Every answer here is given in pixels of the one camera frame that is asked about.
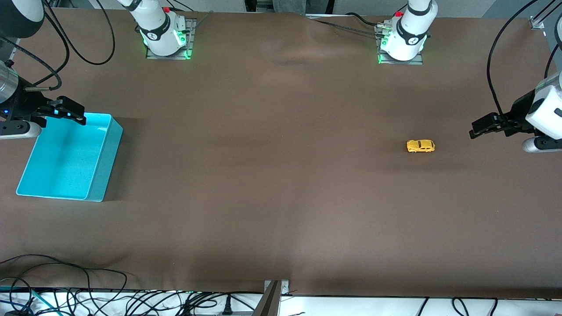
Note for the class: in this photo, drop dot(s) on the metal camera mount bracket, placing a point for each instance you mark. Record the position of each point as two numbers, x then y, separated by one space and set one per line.
272 303

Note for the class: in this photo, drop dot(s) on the yellow toy beetle car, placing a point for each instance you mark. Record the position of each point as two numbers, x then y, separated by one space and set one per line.
420 146

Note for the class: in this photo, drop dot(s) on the brown table cover sheet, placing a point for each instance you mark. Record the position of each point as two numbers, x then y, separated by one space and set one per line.
281 175

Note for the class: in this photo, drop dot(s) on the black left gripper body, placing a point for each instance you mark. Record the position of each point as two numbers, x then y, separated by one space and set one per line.
520 110

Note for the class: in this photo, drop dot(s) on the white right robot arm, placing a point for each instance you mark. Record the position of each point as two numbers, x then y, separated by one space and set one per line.
153 24

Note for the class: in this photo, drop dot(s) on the teal plastic bin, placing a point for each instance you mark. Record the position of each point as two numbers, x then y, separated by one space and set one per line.
66 162

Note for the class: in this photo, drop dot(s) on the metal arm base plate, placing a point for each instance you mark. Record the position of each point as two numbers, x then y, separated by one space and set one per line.
190 44
410 62

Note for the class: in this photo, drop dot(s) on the silver metal strip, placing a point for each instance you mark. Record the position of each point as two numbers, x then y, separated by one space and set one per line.
320 16

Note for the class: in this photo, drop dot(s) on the person in grey trousers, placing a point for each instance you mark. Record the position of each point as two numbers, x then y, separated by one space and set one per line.
290 5

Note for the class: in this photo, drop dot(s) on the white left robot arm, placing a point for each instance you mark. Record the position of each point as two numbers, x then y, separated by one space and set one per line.
410 30

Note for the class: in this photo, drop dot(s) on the black power plug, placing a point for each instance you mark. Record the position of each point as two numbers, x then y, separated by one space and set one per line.
227 307

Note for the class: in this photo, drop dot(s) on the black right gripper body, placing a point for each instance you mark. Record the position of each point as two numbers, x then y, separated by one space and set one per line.
24 106

